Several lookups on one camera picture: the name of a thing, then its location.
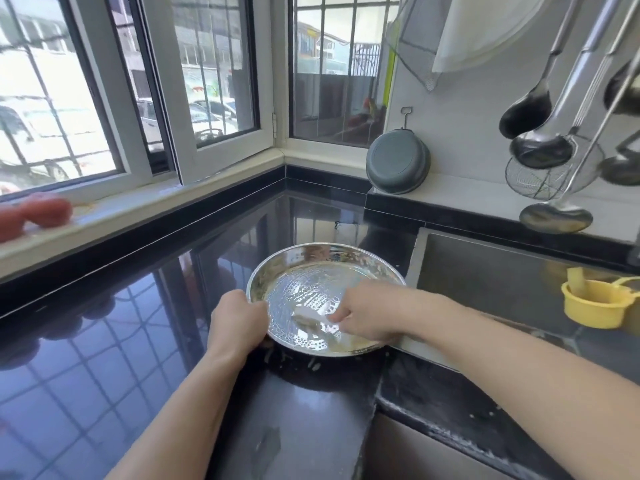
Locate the person's left hand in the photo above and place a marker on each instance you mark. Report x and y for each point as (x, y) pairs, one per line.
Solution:
(235, 330)

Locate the grey hanging basin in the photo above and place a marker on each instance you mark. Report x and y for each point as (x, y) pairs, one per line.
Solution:
(397, 162)

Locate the person's right hand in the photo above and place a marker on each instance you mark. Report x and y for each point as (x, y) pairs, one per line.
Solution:
(375, 310)

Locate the person's left forearm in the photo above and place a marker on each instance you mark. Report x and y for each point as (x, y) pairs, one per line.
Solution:
(175, 430)

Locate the white cleaning brush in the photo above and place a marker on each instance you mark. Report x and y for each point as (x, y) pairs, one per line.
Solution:
(305, 320)

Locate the round steel basin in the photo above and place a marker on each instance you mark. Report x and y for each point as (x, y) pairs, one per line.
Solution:
(300, 270)

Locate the yellow hanging sink cup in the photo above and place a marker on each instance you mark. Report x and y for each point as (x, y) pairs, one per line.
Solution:
(597, 303)

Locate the white hanging cloth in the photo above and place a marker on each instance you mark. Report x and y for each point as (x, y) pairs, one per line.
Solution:
(470, 30)

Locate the steel soup ladle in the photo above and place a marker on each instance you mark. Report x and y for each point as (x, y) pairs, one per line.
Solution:
(542, 150)

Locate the stainless steel sink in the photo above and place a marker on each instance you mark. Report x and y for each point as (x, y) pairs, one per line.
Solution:
(500, 280)

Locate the steel wall hook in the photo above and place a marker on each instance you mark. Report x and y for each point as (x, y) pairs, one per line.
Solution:
(407, 117)

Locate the hanging steel ladles and skimmer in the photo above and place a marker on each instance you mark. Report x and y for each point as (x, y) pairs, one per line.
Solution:
(525, 115)

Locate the person's right forearm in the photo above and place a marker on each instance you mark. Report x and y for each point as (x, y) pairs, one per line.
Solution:
(540, 385)

